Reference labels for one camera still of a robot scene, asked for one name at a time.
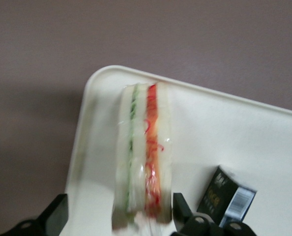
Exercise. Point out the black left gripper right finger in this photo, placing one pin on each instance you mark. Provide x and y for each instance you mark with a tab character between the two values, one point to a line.
195	221

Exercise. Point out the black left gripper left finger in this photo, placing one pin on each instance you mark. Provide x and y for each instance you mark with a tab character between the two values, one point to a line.
50	216

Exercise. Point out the triangle sandwich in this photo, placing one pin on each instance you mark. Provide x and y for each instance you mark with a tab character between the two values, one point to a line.
146	152

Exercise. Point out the beige plastic tray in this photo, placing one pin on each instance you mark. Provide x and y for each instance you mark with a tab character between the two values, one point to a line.
222	137

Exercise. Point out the small black barcode box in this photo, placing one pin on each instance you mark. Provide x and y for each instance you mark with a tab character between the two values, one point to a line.
224	194

